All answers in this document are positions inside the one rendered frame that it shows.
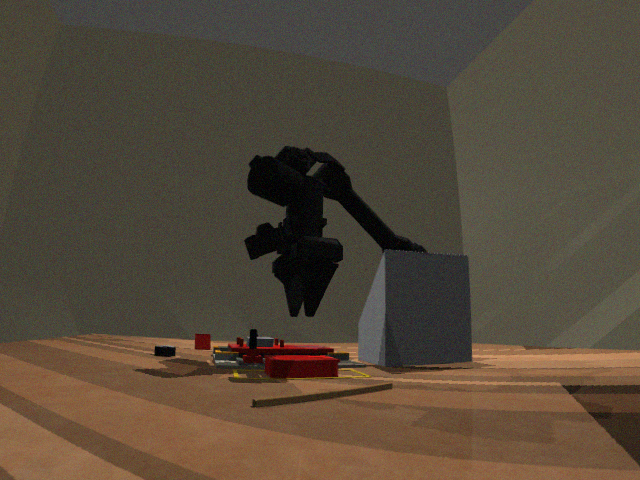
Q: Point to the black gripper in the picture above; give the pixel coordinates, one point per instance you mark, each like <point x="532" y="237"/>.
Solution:
<point x="308" y="268"/>

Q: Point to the dark flat bar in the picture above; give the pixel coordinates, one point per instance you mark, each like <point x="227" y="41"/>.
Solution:
<point x="306" y="397"/>

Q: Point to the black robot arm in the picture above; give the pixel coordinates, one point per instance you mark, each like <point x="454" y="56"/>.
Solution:
<point x="283" y="181"/>

